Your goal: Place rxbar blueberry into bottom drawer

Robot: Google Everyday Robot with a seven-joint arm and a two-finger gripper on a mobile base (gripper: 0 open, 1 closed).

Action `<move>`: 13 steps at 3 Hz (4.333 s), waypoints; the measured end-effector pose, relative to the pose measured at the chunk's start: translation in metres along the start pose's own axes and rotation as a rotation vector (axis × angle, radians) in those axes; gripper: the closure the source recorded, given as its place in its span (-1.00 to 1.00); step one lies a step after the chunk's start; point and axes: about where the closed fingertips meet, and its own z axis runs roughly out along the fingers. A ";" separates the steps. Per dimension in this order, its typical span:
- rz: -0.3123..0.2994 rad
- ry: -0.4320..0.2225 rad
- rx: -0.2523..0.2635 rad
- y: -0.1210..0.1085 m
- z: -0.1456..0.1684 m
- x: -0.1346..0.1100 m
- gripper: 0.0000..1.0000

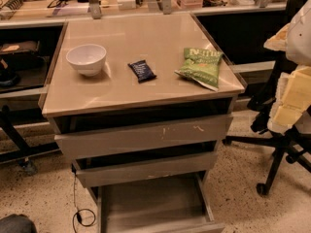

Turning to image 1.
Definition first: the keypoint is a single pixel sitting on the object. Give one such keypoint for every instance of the dark blue rxbar wrapper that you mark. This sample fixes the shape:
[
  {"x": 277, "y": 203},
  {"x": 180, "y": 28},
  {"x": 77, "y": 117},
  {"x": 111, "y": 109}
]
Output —
[{"x": 142, "y": 71}]

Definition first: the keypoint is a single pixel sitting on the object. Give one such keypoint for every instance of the grey drawer cabinet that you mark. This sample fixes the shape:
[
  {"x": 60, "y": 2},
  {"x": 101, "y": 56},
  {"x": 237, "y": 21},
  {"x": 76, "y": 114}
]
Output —
[{"x": 114, "y": 98}]

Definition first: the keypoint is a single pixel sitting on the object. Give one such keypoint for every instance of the top grey drawer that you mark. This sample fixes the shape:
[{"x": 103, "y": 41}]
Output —
[{"x": 143, "y": 136}]

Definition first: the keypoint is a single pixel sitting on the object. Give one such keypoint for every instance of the middle grey drawer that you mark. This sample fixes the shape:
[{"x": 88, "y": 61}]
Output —
[{"x": 146, "y": 170}]

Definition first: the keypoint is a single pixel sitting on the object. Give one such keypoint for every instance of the bottom open grey drawer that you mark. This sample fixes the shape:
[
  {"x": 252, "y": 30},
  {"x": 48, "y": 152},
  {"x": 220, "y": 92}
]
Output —
[{"x": 165, "y": 205}]

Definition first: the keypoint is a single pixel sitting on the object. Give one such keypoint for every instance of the green chip bag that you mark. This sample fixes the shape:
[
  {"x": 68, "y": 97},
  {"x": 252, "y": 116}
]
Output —
[{"x": 202, "y": 66}]

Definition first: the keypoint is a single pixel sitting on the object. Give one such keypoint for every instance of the white ceramic bowl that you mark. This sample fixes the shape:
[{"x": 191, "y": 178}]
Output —
[{"x": 87, "y": 59}]

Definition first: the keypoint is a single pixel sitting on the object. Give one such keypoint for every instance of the black office chair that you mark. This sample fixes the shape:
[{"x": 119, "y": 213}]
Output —
[{"x": 284, "y": 101}]

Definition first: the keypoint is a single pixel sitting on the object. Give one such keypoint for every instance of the black cart leg with caster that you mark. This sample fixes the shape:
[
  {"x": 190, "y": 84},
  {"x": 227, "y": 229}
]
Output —
[{"x": 8, "y": 121}]

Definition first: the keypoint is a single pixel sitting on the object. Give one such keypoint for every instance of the dark shoe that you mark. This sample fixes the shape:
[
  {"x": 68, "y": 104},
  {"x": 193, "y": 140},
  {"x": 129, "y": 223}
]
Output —
[{"x": 17, "y": 224}]

